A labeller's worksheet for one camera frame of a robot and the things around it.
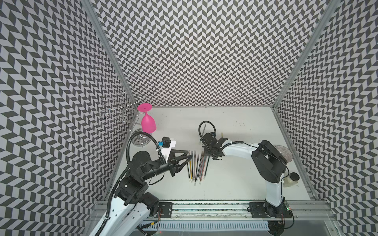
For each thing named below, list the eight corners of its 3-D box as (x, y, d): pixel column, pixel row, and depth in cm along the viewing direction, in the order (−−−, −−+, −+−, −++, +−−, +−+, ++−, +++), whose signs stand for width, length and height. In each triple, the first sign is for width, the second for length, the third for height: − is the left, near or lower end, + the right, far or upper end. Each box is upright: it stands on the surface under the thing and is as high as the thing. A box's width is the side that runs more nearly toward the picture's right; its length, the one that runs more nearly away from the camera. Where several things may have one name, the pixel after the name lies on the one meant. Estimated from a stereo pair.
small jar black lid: (279, 187, 82) (289, 181, 74) (276, 179, 85) (286, 172, 77) (290, 187, 82) (301, 181, 74) (287, 179, 85) (297, 172, 77)
